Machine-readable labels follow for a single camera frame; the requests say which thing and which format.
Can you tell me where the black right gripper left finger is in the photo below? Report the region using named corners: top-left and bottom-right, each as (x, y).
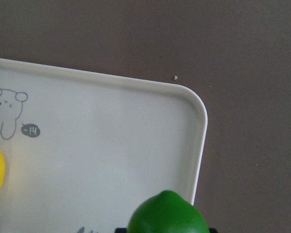
top-left (114, 228), bottom-right (127, 233)

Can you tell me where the green lime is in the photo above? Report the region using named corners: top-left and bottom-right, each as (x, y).
top-left (127, 190), bottom-right (210, 233)

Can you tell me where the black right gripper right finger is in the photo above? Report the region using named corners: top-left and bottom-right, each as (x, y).
top-left (209, 228), bottom-right (216, 233)

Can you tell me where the cream rabbit tray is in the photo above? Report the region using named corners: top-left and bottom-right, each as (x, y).
top-left (0, 59), bottom-right (208, 233)

